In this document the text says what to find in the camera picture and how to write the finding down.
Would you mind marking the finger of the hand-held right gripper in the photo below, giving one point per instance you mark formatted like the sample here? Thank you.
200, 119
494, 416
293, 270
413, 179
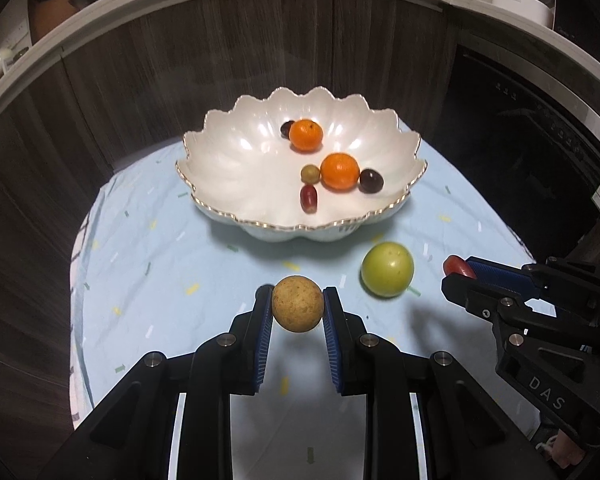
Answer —
495, 275
467, 295

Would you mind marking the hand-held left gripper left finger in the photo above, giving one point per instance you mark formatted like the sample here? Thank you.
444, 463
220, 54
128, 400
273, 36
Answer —
265, 340

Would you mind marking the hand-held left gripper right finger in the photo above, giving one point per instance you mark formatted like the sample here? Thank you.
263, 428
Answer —
332, 340

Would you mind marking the brown round longan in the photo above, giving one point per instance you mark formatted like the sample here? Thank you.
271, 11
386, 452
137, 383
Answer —
298, 310

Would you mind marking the red oval grape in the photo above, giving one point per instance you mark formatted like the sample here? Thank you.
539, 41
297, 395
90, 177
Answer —
308, 197

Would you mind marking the dark purple grape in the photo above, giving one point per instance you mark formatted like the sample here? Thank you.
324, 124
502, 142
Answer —
371, 180
286, 128

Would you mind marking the white scalloped bowl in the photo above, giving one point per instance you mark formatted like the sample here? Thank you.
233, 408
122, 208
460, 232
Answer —
260, 180

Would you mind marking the yellow-green grape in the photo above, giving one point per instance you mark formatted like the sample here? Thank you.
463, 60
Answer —
310, 173

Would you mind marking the large orange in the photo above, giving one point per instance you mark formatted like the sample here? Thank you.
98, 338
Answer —
339, 171

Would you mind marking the small orange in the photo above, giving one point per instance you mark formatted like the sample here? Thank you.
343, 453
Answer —
306, 135

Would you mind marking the person's right hand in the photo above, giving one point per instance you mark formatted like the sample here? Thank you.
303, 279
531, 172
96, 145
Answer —
564, 452

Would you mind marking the green round fruit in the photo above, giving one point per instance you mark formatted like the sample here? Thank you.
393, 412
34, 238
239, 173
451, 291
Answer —
387, 269

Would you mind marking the light blue patterned tablecloth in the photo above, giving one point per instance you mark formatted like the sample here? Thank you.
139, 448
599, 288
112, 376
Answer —
155, 280

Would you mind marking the black built-in appliance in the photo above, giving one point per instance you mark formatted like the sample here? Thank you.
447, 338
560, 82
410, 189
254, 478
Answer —
530, 135

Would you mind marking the white box appliance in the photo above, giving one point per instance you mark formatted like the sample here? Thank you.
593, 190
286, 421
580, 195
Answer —
522, 7

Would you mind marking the brown cutting board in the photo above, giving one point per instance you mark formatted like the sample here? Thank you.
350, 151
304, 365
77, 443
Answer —
50, 10

